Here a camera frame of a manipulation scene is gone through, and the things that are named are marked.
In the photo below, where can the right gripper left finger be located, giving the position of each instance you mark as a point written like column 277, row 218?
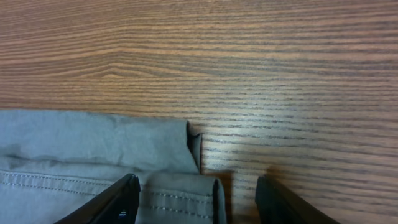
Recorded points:
column 118, row 204

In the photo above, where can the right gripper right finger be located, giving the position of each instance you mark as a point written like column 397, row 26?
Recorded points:
column 276, row 204

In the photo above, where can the grey shorts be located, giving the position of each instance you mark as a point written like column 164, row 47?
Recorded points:
column 53, row 162

